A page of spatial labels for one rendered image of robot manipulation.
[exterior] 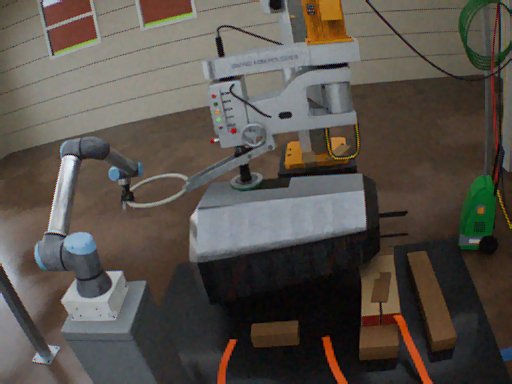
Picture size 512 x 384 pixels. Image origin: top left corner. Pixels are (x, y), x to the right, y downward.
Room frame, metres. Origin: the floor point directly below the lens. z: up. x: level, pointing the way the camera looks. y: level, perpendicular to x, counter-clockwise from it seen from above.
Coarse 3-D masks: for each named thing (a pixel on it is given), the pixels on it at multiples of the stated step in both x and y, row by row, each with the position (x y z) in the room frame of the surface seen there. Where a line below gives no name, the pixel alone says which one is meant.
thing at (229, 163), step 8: (264, 144) 2.60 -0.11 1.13; (248, 152) 2.62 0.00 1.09; (256, 152) 2.61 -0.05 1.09; (224, 160) 2.75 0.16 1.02; (232, 160) 2.63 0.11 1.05; (240, 160) 2.62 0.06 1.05; (248, 160) 2.62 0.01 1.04; (208, 168) 2.77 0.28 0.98; (216, 168) 2.76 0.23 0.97; (224, 168) 2.64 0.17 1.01; (232, 168) 2.63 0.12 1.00; (192, 176) 2.79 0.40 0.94; (200, 176) 2.78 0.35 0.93; (208, 176) 2.66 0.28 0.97; (216, 176) 2.65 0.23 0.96; (192, 184) 2.68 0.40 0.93; (200, 184) 2.67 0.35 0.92
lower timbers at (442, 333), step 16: (416, 256) 2.43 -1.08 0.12; (416, 272) 2.25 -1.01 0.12; (432, 272) 2.20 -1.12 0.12; (416, 288) 2.11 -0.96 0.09; (432, 288) 2.03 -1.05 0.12; (432, 304) 1.88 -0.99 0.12; (432, 320) 1.74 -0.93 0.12; (448, 320) 1.69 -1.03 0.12; (368, 336) 1.75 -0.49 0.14; (384, 336) 1.71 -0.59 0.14; (432, 336) 1.61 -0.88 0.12; (448, 336) 1.56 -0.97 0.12; (368, 352) 1.66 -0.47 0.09; (384, 352) 1.63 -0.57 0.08
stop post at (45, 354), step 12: (0, 264) 2.17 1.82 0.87; (0, 276) 2.12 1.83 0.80; (0, 288) 2.11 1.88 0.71; (12, 288) 2.16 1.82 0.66; (12, 300) 2.11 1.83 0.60; (12, 312) 2.12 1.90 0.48; (24, 312) 2.15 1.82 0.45; (24, 324) 2.11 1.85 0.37; (36, 336) 2.13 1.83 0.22; (36, 348) 2.11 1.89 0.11; (48, 348) 2.17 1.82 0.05; (36, 360) 2.08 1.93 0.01; (48, 360) 2.07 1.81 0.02
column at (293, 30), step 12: (288, 0) 3.12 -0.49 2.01; (300, 0) 3.15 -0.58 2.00; (288, 12) 3.11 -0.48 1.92; (300, 12) 3.14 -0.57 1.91; (288, 24) 3.14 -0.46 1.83; (300, 24) 3.13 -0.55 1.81; (288, 36) 3.17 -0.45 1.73; (300, 36) 3.13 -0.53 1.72; (300, 132) 3.24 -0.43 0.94; (312, 132) 3.12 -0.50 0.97; (300, 144) 3.27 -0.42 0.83; (312, 144) 3.11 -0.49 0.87; (324, 144) 3.15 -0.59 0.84
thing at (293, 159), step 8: (288, 144) 3.46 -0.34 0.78; (296, 144) 3.43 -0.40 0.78; (336, 144) 3.26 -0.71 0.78; (344, 144) 3.23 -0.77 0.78; (288, 152) 3.28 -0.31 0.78; (296, 152) 3.25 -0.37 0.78; (288, 160) 3.12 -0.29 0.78; (296, 160) 3.09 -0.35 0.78; (320, 160) 3.00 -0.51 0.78; (328, 160) 2.98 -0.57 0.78; (344, 160) 2.95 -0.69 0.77; (288, 168) 3.04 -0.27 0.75; (296, 168) 3.02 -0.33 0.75
